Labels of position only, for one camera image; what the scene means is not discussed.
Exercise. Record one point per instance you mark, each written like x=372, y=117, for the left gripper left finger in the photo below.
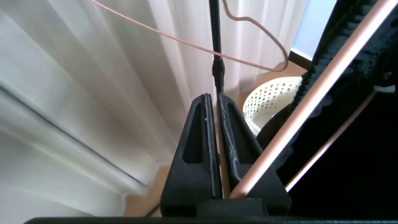
x=192, y=180

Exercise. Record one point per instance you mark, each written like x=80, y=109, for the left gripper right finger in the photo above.
x=239, y=149

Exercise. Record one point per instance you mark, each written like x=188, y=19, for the pink clothes hanger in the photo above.
x=186, y=43
x=311, y=99

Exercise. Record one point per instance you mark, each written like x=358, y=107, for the black shorts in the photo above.
x=357, y=155

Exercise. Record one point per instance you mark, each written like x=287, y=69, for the white laundry basket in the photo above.
x=270, y=96

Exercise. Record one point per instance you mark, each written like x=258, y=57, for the black clothes rack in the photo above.
x=216, y=40

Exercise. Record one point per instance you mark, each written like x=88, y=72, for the beige curtain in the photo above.
x=93, y=93

